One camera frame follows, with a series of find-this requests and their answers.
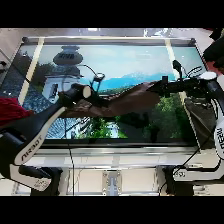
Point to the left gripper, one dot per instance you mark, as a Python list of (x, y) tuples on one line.
[(98, 99)]

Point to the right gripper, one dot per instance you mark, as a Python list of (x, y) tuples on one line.
[(160, 88)]

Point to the brown T-shirt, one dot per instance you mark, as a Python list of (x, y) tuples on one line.
[(133, 100)]

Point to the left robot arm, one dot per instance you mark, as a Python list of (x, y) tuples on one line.
[(33, 133)]

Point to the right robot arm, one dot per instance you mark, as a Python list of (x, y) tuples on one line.
[(213, 100)]

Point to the dark grey garment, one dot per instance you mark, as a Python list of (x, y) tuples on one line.
[(198, 120)]

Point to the black garment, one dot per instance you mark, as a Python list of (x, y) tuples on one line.
[(215, 50)]

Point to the red garment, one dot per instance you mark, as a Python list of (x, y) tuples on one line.
[(11, 110)]

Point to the silver frame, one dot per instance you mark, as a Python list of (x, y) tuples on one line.
[(113, 166)]

